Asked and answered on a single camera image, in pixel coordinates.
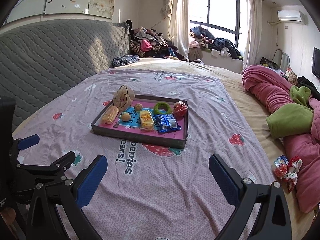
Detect green fleece cloth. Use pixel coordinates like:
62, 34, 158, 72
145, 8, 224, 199
265, 85, 314, 139

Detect dark shallow cardboard box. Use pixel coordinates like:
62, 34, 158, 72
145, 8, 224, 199
90, 94, 189, 150

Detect grey quilted headboard cover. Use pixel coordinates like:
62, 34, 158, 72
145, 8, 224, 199
0, 20, 130, 130

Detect black clothes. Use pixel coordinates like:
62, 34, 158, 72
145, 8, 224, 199
297, 76, 320, 101

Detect clear red candy bag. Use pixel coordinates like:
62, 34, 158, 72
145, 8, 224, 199
272, 155, 290, 180

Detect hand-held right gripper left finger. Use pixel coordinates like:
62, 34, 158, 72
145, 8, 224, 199
26, 154, 108, 240

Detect beige organza scrunchie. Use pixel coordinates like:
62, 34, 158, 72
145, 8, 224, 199
113, 85, 135, 112

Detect black bag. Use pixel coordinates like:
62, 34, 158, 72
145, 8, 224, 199
260, 57, 278, 68

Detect white air conditioner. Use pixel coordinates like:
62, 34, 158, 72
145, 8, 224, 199
277, 10, 306, 25

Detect blue cookie packet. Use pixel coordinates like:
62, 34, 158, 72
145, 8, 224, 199
153, 114, 182, 133

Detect red ball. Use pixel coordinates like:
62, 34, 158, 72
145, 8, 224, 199
172, 101, 188, 117

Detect lilac strawberry printed blanket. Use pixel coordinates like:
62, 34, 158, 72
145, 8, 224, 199
11, 69, 280, 240

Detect black television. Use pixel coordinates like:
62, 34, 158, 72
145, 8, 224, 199
312, 47, 320, 78

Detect yellow cracker packet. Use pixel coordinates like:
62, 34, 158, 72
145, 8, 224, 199
139, 110, 155, 131
101, 106, 120, 125

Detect white curtain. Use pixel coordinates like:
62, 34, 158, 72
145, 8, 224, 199
243, 0, 263, 69
167, 0, 190, 53

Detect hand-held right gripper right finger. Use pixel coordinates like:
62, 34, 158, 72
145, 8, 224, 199
209, 154, 292, 240

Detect pile of mixed clothes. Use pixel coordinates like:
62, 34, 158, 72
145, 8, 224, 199
129, 20, 190, 62

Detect green fuzzy scrunchie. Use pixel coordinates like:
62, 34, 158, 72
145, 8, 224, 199
153, 102, 174, 117

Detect dark framed window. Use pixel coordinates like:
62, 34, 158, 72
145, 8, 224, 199
189, 0, 242, 35

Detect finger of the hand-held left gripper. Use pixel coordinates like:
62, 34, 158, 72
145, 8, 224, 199
16, 151, 76, 178
12, 134, 40, 153

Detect pile of clothes on windowsill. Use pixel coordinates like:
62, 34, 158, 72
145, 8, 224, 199
189, 26, 244, 60

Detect pink rolled quilt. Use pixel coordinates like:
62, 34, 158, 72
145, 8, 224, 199
242, 65, 320, 213

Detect dark blue patterned cloth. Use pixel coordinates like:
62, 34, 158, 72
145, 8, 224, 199
111, 54, 139, 68

